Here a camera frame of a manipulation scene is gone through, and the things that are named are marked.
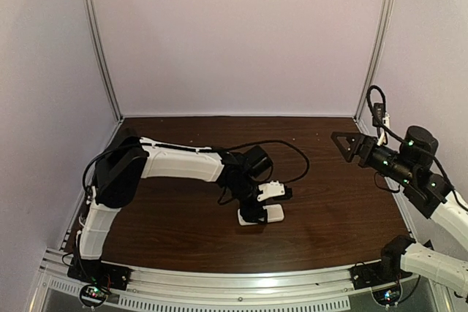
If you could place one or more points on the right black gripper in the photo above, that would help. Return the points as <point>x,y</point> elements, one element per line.
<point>365,146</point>

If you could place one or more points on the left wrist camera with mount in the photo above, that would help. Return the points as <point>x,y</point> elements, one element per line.
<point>273,190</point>

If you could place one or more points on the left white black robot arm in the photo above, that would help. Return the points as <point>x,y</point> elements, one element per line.
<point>130,158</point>

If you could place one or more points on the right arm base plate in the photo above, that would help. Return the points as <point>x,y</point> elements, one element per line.
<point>366,275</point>

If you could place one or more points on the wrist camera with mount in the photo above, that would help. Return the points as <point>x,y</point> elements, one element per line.
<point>273,190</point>
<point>381,118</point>

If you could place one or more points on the left aluminium frame post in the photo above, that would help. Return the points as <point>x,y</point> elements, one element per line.
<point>99,53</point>

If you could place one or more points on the right aluminium frame post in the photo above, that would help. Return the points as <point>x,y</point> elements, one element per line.
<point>383,22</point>

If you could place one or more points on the white remote control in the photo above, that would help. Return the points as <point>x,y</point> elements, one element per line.
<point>275,214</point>

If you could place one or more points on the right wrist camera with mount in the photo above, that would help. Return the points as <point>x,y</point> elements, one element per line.
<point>381,118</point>

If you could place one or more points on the front aluminium rail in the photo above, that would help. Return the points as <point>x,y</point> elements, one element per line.
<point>329,289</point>

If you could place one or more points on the aluminium frame post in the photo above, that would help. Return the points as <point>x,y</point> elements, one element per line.
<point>99,53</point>
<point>383,22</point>

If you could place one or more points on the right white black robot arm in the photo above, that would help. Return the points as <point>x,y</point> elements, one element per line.
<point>430,193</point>

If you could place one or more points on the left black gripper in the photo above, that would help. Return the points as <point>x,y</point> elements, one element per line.
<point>251,209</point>

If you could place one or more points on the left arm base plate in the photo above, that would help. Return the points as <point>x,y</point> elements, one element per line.
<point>102,274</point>

